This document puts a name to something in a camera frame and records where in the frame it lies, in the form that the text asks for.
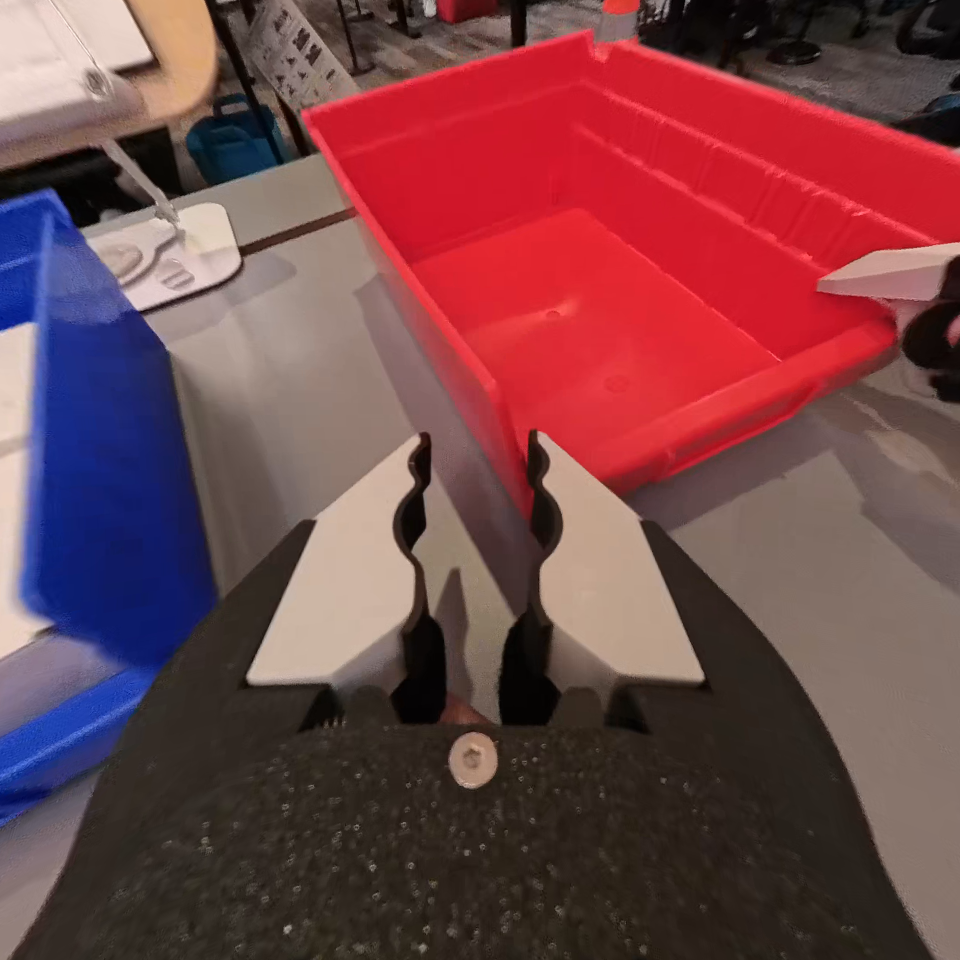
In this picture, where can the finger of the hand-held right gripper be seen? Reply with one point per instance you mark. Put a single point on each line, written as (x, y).
(900, 274)

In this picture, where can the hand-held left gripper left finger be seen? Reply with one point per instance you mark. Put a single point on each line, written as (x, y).
(337, 592)

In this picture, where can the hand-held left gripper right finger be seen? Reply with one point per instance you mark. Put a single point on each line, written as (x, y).
(615, 600)

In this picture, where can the blue plastic bin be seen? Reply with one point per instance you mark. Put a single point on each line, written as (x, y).
(105, 487)

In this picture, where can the red plastic bin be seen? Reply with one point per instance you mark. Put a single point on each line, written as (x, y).
(600, 322)

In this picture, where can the white lamp stand base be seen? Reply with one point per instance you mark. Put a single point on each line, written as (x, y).
(202, 255)

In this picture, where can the orange traffic cone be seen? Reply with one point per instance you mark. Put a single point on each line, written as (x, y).
(616, 26)

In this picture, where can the blue basket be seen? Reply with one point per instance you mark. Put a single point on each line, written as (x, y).
(236, 146)

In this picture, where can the red box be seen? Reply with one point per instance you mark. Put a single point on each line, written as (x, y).
(469, 9)

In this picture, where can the white printed poster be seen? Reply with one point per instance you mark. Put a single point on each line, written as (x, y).
(300, 52)

